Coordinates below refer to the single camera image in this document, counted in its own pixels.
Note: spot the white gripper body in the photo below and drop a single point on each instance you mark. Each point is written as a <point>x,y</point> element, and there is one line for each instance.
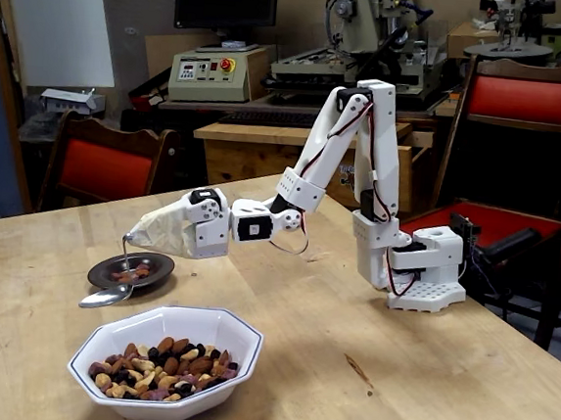
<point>207,235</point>

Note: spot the scooped nuts and raisins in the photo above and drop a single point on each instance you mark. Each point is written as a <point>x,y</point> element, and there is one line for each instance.
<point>140,272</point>

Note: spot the white octagonal bowl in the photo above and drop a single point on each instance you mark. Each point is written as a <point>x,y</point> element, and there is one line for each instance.
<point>231,328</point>

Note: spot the bent metal spoon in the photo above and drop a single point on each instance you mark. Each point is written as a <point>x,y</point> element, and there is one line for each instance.
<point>106,298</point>

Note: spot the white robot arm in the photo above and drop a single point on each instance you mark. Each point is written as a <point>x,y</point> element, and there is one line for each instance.
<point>436,253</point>

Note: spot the beige masking tape wrap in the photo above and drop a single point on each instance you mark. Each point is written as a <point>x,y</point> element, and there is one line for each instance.
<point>160,231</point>

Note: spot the small dark metal plate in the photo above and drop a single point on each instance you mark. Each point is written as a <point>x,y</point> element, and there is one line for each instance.
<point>162,266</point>

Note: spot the wooden workbench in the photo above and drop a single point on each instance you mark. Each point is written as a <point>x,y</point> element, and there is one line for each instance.
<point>245,160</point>

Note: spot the small wooden chair red cushion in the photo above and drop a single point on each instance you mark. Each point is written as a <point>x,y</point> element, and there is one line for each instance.
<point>107,168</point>

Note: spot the mixed nuts and raisins pile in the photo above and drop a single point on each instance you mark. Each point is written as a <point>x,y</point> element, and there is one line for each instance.
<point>169,362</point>

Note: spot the dark machine bench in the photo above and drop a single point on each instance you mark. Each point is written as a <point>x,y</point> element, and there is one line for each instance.
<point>206,107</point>

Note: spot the black keyboard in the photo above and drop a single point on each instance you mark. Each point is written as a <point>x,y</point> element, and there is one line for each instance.
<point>269,117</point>

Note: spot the beige control box red button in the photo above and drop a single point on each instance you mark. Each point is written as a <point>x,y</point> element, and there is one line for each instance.
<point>198,85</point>

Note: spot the red and black case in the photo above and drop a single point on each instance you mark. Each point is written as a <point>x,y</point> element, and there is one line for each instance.
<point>145,92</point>

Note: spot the small white paper box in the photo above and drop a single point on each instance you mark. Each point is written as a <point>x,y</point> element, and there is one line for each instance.
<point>66,99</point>

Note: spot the grey transparent sheet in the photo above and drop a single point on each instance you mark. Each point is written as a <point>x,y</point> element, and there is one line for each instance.
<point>133,35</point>

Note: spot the dark controller circuit board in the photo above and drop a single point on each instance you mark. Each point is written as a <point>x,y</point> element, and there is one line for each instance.
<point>465,228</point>

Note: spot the beige milling machine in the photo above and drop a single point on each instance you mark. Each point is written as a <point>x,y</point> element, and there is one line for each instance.
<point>356,20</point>

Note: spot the white board panel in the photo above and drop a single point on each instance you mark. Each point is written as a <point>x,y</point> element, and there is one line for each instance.
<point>56,18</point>

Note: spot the brown cardboard box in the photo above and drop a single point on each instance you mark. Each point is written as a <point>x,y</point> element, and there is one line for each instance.
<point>465,39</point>

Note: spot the tall wooden chair red cushion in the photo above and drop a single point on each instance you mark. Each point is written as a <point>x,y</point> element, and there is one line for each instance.
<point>531,101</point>

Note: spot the round black turntable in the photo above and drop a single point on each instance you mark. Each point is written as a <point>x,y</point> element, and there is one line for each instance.
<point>510,51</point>

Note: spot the black device with white parts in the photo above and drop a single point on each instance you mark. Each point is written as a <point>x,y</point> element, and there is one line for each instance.
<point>506,13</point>

